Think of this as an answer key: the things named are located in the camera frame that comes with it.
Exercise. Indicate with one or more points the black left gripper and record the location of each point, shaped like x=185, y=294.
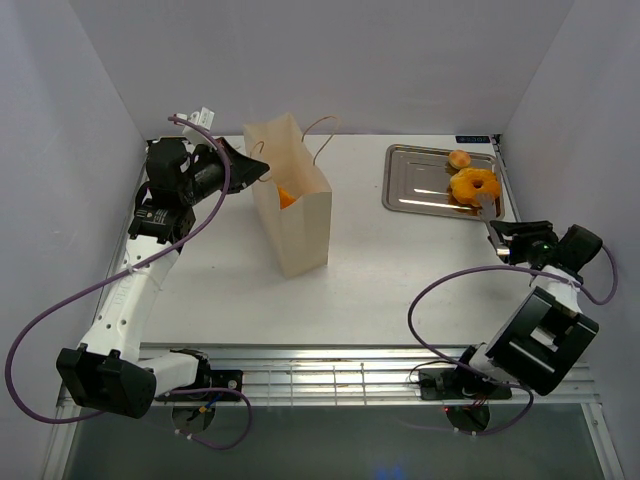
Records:
x=243, y=170

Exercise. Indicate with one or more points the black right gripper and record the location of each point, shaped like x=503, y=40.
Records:
x=524, y=231

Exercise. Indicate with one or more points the metal serving tongs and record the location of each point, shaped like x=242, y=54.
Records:
x=487, y=213

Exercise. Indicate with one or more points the scored baguette fake bread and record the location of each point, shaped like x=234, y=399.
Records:
x=286, y=199

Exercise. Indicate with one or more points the beige paper bag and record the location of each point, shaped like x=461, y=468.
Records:
x=299, y=234

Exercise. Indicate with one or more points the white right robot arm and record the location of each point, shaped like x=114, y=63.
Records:
x=548, y=332

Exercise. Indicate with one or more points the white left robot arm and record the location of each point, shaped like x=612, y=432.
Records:
x=105, y=371

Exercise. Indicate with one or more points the small round fake bun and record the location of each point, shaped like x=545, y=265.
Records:
x=459, y=159

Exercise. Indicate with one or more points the stainless steel tray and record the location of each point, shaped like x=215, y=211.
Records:
x=417, y=180

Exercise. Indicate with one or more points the ring shaped fake bread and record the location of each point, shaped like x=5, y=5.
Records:
x=469, y=182

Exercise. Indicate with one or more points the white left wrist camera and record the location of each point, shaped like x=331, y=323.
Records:
x=203, y=118

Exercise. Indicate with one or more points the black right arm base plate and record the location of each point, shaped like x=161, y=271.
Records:
x=456, y=384

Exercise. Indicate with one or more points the aluminium table frame rail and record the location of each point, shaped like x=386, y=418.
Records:
x=327, y=357

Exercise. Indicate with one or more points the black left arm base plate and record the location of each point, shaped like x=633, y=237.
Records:
x=222, y=385

